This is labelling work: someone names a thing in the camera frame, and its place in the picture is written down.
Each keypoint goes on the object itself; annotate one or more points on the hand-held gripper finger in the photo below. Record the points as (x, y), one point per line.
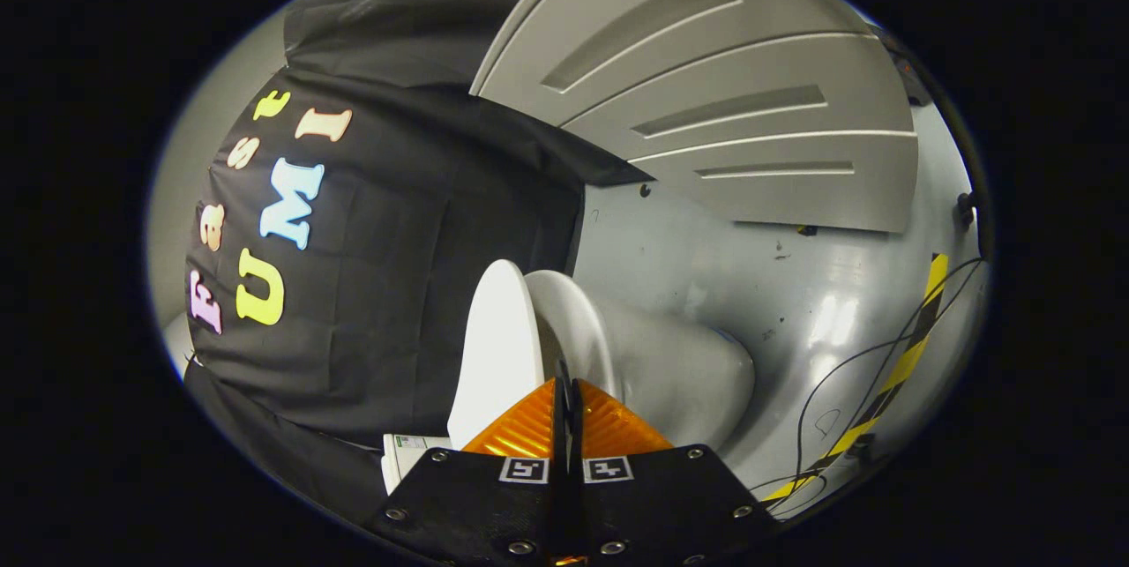
(558, 505)
(575, 505)

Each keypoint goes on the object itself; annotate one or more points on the white toilet lid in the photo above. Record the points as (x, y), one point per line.
(498, 346)

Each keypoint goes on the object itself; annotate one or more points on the white ceramic toilet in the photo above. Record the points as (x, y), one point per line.
(670, 364)

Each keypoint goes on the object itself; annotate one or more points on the black backdrop cloth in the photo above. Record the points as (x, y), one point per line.
(397, 267)

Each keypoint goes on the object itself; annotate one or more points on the yellow black floor tape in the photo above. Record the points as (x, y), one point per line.
(908, 346)

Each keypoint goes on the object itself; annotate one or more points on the white stepped cabinet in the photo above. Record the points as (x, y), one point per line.
(706, 73)

